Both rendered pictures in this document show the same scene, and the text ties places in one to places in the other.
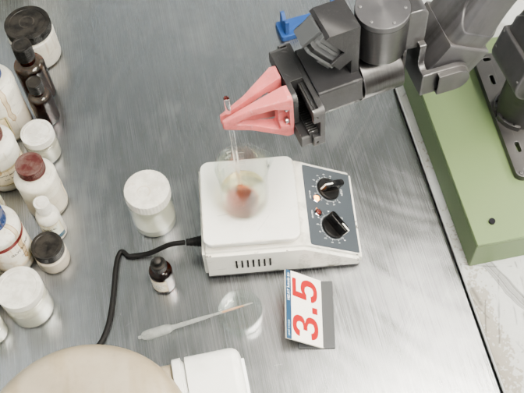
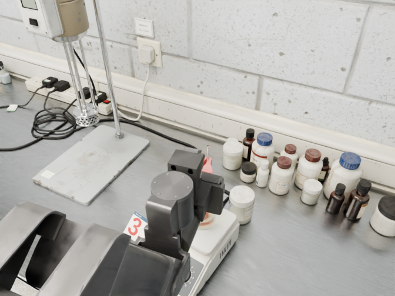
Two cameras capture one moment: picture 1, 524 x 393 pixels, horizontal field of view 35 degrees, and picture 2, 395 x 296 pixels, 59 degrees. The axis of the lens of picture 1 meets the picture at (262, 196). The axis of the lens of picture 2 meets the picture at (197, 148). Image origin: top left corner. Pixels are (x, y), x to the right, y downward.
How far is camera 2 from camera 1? 94 cm
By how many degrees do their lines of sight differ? 72
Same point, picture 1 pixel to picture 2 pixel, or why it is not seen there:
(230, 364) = not seen: outside the picture
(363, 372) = not seen: hidden behind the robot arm
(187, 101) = (306, 269)
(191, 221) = not seen: hidden behind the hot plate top
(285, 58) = (211, 178)
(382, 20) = (163, 178)
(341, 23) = (178, 158)
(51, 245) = (247, 167)
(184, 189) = (247, 235)
